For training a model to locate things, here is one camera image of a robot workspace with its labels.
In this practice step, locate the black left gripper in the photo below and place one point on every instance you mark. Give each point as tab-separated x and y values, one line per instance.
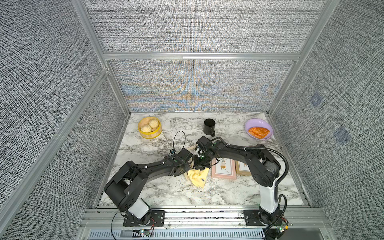
187	168

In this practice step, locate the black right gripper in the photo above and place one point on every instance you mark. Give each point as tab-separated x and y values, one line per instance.
197	165

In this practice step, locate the yellow microfibre cloth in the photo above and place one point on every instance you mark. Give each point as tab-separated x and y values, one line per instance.
198	177

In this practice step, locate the pink picture frame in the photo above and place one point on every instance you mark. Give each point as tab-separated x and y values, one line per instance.
223	169

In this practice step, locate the wooden picture frame deer print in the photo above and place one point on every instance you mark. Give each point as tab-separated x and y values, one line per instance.
242	169

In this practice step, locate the light wood picture frame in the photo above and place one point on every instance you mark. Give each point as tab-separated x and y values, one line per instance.
190	161

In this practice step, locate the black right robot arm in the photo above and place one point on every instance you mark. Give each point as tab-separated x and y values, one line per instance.
268	168

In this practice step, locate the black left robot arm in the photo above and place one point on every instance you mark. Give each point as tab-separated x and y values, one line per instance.
125	187

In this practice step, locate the black mug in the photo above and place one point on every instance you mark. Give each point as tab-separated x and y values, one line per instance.
209	127

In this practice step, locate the yellow bamboo steamer basket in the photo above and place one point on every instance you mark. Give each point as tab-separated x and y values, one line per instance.
154	134

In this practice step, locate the right steamed bun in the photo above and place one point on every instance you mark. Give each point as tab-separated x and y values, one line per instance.
154	123

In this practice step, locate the steamed bun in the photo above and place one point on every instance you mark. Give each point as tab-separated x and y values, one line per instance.
154	123
146	129

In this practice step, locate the left steamed bun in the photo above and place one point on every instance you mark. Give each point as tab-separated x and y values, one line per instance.
146	129

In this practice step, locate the orange food in bowl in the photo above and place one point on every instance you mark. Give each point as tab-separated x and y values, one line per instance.
259	132

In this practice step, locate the purple bowl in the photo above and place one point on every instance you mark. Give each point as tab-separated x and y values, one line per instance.
259	123

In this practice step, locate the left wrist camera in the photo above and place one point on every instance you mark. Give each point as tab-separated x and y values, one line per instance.
185	155

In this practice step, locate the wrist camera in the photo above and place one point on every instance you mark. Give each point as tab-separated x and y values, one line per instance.
185	155
203	143

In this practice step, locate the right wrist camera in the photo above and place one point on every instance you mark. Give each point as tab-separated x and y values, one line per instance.
203	143

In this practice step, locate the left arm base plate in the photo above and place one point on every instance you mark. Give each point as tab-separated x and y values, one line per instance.
150	219

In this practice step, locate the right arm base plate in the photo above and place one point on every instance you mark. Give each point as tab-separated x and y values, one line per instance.
252	217

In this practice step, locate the aluminium front rail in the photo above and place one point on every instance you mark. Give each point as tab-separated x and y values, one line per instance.
206	223

